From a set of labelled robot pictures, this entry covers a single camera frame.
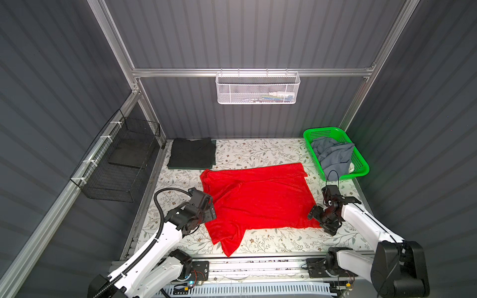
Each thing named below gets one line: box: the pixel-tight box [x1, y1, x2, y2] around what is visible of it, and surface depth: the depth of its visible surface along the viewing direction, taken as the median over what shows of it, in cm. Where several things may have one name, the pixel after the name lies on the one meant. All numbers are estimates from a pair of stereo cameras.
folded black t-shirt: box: [167, 137, 217, 171], surface depth 111 cm
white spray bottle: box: [261, 91, 296, 102], surface depth 93 cm
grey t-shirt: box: [311, 137, 355, 182], surface depth 98 cm
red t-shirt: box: [199, 162, 322, 258], surface depth 96 cm
